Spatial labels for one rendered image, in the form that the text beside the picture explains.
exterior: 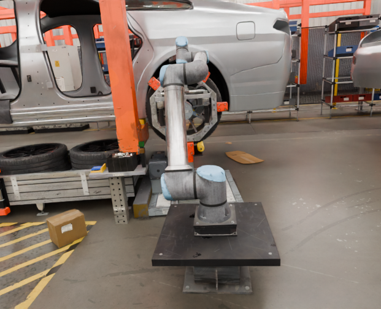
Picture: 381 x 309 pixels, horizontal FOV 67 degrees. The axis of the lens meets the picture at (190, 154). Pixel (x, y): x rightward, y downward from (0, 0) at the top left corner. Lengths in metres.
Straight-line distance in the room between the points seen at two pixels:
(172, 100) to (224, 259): 0.83
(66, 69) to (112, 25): 4.91
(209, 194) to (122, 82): 1.22
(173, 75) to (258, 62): 1.43
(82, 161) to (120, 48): 1.06
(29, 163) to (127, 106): 1.11
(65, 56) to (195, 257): 6.26
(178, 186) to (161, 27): 1.72
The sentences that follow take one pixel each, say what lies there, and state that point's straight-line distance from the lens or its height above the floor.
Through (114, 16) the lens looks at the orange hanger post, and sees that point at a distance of 2.38.
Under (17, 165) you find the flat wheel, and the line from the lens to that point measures 3.01.
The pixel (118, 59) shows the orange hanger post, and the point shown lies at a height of 1.27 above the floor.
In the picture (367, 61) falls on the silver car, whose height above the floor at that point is 1.13.
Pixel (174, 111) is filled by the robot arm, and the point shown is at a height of 0.95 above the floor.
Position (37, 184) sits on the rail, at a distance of 2.85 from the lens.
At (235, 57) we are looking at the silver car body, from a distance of 2.86.
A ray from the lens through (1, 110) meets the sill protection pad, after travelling 3.34.
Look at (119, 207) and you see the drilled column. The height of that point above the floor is 0.15.
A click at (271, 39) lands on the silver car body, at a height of 1.38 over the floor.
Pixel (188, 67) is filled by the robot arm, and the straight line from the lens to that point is 1.60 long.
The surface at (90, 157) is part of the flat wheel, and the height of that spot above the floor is 0.48.
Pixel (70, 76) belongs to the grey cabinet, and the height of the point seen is 1.25.
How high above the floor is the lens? 1.14
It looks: 16 degrees down
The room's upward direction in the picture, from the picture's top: 4 degrees counter-clockwise
